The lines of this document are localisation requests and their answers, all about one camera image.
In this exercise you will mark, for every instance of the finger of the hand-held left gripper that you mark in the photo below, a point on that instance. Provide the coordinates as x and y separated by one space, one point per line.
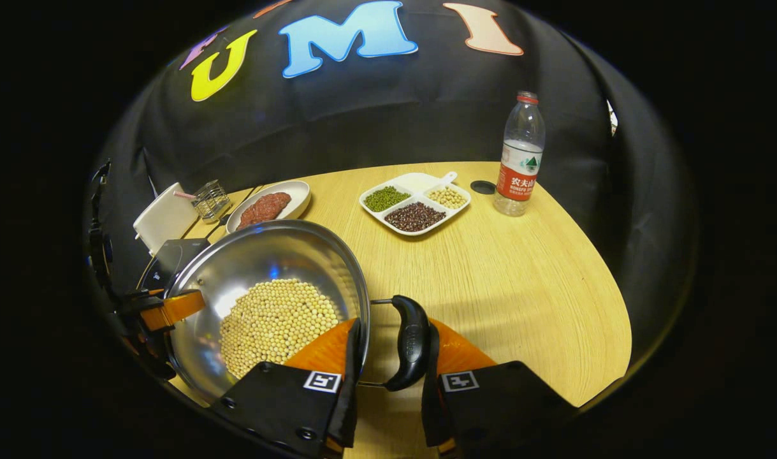
147 357
171 309

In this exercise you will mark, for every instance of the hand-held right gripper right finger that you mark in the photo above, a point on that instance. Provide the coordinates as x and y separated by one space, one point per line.
496 408

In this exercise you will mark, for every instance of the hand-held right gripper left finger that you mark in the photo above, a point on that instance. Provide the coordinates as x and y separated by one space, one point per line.
286 401

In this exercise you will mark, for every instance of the black induction cooktop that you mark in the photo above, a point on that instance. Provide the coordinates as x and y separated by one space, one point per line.
171 255

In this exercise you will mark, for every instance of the stainless steel pot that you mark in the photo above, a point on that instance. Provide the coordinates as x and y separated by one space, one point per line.
267 255

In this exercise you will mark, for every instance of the pile of soybeans in pot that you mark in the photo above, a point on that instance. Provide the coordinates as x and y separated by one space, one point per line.
273 319

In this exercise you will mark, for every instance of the white toaster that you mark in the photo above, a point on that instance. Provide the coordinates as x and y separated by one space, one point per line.
165 220

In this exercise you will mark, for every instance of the pink straw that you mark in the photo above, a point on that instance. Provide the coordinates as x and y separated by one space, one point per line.
184 194

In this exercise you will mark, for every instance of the raw red meat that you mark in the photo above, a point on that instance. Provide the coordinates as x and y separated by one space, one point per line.
264 209

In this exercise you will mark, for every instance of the white round plate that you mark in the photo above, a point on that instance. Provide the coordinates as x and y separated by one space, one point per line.
296 194

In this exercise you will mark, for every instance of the pile of dark red beans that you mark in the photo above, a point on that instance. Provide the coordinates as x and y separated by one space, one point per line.
415 217

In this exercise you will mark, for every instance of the small pile of soybeans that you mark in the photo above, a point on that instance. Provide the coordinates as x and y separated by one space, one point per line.
447 197

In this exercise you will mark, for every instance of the black bottle cap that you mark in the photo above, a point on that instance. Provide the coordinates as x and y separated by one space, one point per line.
482 187

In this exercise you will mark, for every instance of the pile of green mung beans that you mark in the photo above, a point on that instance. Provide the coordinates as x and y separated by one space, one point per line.
387 199

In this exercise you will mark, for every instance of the clear plastic water bottle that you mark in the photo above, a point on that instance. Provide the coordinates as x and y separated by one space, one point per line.
519 172

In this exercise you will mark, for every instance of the white divided dish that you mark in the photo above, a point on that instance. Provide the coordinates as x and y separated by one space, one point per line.
417 183

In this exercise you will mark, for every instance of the black backdrop cloth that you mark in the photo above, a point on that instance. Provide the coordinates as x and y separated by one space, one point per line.
375 121

